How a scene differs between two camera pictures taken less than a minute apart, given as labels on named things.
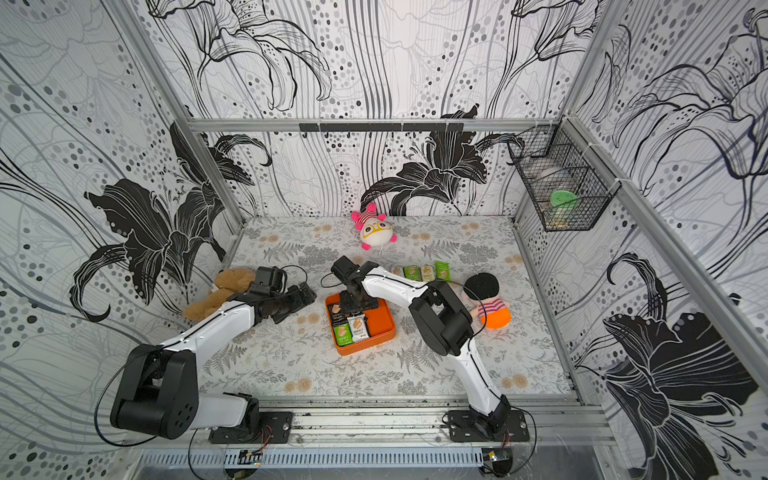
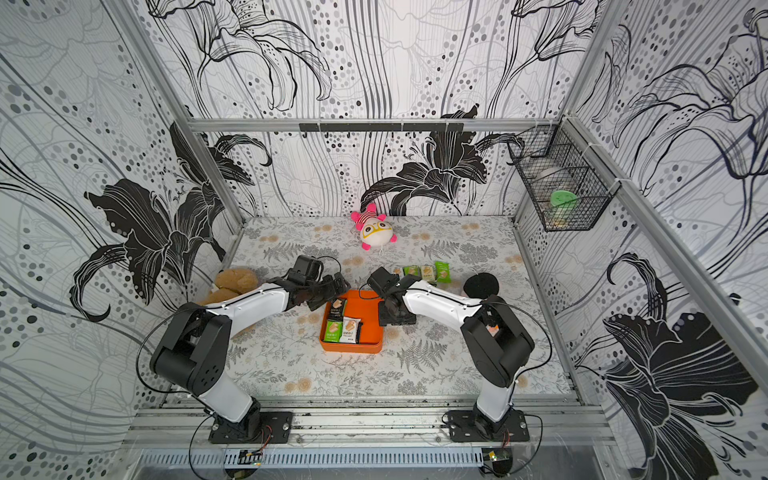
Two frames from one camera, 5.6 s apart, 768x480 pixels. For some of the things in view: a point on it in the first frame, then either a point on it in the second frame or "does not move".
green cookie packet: x=443 y=270 does not move
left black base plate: x=273 y=428 does not move
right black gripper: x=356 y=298 to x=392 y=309
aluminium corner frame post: x=128 y=20 does not move
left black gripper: x=299 y=302 to x=333 y=292
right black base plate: x=462 y=427 does not move
